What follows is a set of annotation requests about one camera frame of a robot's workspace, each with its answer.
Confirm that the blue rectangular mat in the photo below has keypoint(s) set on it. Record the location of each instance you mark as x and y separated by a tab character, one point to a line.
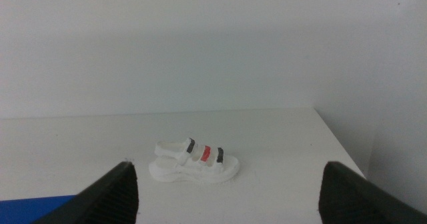
20	210

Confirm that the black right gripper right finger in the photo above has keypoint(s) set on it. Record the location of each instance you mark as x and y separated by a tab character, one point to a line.
350	200

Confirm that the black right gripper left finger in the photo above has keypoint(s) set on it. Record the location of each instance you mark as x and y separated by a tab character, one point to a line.
113	197

